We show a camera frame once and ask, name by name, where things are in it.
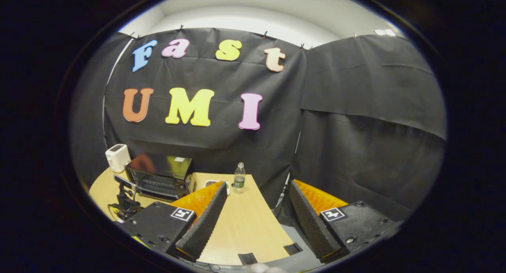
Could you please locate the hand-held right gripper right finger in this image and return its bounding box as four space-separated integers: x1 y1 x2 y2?
289 180 398 264

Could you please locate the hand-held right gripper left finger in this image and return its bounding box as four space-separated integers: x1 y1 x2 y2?
119 181 228 262

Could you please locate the black electric oven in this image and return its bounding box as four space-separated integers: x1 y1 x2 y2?
125 154 195 202

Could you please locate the small white plate with greens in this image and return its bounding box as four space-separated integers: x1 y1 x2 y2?
204 180 230 195

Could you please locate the white toaster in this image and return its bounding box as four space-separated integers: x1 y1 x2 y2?
105 144 131 173

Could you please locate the clear water bottle green label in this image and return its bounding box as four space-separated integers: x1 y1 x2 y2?
233 162 246 194

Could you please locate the black backdrop cloth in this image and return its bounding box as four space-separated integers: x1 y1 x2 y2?
69 27 448 222

